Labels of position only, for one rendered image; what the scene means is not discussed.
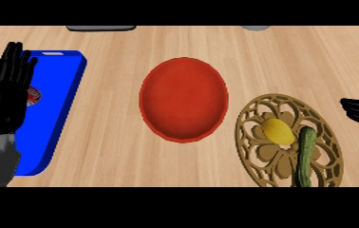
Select pale grey round object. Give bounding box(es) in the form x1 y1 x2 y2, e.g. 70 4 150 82
240 25 272 32

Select blue cutting board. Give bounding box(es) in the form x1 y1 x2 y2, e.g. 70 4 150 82
14 49 89 177

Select dark grey flat appliance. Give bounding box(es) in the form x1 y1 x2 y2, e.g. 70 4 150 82
65 25 138 32

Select round wooden openwork placemat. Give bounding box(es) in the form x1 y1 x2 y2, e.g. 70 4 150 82
235 93 346 188

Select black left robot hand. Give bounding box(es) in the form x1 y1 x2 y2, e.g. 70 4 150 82
0 41 40 135

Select yellow lemon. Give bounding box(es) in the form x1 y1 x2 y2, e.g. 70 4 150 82
260 117 297 145

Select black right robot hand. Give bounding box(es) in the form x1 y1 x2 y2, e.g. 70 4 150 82
340 97 359 124

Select green cucumber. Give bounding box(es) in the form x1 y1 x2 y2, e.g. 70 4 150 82
296 125 318 188

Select red and white can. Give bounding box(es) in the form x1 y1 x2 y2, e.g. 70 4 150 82
25 85 43 107

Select red bowl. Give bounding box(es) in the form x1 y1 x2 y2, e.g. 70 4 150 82
138 56 231 144

